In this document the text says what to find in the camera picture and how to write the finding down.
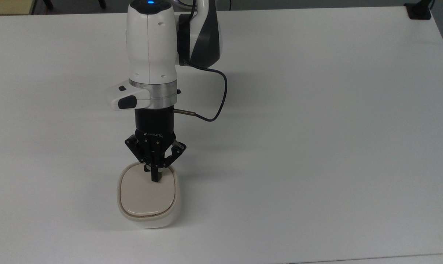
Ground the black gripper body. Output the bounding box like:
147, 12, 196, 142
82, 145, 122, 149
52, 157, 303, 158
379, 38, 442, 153
134, 108, 176, 169

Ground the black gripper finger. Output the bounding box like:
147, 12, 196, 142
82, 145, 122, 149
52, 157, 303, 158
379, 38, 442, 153
125, 135, 157, 183
156, 141, 187, 183

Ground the beige trash bin lid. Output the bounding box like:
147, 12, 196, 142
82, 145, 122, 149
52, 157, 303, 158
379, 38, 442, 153
119, 164, 177, 217

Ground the cream white trash bin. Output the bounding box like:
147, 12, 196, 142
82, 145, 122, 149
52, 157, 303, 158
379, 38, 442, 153
117, 162, 180, 229

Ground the light wooden furniture board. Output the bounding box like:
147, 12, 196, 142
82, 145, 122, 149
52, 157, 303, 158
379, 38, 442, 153
0, 0, 37, 16

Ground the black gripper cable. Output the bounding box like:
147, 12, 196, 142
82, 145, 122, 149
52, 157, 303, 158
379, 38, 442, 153
173, 59, 228, 122

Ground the black table clamp mount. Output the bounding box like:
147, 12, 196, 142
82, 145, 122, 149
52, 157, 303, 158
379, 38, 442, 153
405, 0, 435, 20

